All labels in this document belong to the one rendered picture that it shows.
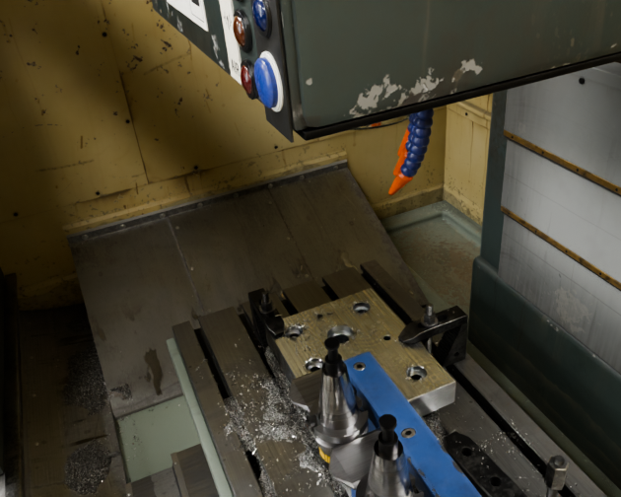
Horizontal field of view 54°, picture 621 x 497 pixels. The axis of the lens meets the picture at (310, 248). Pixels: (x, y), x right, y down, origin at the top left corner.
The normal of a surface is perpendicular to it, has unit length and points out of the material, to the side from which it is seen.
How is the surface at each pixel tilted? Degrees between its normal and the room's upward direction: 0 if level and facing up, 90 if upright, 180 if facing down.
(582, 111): 90
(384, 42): 90
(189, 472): 7
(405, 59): 90
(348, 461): 0
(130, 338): 24
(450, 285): 0
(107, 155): 90
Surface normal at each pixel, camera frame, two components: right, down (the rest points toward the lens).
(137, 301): 0.08, -0.56
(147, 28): 0.40, 0.47
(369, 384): -0.09, -0.83
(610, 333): -0.91, 0.30
